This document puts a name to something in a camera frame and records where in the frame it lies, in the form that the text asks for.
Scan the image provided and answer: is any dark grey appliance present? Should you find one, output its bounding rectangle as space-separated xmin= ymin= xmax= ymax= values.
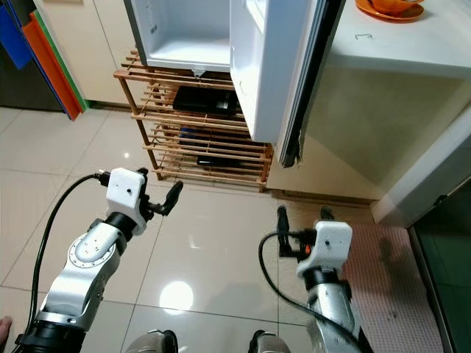
xmin=0 ymin=44 xmax=63 ymax=115

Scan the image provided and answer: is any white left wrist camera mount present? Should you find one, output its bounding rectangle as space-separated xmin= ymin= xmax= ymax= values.
xmin=105 ymin=168 xmax=149 ymax=225

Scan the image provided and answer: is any white door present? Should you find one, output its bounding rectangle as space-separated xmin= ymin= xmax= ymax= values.
xmin=370 ymin=103 xmax=471 ymax=229

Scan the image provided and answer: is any green board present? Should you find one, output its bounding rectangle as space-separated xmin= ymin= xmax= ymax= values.
xmin=32 ymin=7 xmax=91 ymax=113

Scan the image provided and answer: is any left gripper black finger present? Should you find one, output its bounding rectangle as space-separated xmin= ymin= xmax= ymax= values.
xmin=163 ymin=181 xmax=185 ymax=217

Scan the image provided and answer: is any wooden slatted rack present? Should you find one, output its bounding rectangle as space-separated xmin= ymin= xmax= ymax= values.
xmin=113 ymin=46 xmax=275 ymax=193

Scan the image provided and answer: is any black box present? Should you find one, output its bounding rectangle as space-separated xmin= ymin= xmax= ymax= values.
xmin=174 ymin=86 xmax=241 ymax=118

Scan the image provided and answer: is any pink floor mat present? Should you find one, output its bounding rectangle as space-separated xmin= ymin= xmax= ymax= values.
xmin=339 ymin=223 xmax=446 ymax=353

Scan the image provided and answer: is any orange bowl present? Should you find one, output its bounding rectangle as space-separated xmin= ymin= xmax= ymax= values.
xmin=370 ymin=0 xmax=415 ymax=15

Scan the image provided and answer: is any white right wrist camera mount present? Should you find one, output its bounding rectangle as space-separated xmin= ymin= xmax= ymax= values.
xmin=296 ymin=221 xmax=353 ymax=277

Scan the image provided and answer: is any person's bare foot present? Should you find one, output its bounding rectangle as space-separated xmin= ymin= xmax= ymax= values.
xmin=0 ymin=315 xmax=13 ymax=351

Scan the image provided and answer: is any glass sliding door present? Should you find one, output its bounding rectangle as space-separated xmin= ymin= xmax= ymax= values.
xmin=407 ymin=195 xmax=471 ymax=353

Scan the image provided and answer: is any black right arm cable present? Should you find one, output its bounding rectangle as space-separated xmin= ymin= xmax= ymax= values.
xmin=258 ymin=231 xmax=376 ymax=353

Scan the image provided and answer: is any orange plate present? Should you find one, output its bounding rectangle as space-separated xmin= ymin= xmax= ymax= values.
xmin=354 ymin=1 xmax=427 ymax=24

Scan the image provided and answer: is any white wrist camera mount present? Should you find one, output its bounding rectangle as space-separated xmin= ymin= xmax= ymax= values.
xmin=105 ymin=168 xmax=149 ymax=225
xmin=296 ymin=221 xmax=353 ymax=277

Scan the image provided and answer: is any robot right leg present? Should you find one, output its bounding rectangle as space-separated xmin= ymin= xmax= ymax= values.
xmin=248 ymin=330 xmax=293 ymax=353

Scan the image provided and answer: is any steel fridge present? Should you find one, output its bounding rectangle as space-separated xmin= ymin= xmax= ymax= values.
xmin=124 ymin=0 xmax=348 ymax=168

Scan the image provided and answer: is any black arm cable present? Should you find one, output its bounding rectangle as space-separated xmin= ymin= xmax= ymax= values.
xmin=258 ymin=231 xmax=376 ymax=353
xmin=29 ymin=171 xmax=111 ymax=335

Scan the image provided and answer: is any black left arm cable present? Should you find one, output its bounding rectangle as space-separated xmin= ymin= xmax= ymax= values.
xmin=29 ymin=171 xmax=111 ymax=335

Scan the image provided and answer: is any dark blue item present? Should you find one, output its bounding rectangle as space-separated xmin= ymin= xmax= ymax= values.
xmin=178 ymin=126 xmax=227 ymax=146

